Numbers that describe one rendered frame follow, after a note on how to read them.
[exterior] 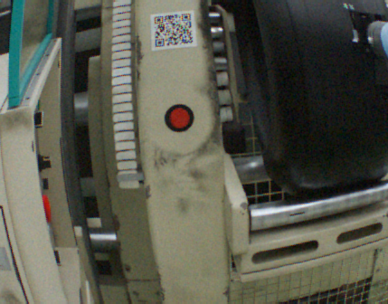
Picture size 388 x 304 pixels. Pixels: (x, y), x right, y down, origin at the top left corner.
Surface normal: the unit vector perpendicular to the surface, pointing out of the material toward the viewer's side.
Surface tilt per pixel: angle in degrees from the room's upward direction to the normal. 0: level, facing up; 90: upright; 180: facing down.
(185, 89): 90
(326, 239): 90
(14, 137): 90
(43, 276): 90
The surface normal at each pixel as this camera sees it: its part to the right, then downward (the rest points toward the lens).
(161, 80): 0.07, 0.26
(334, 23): 0.05, -0.04
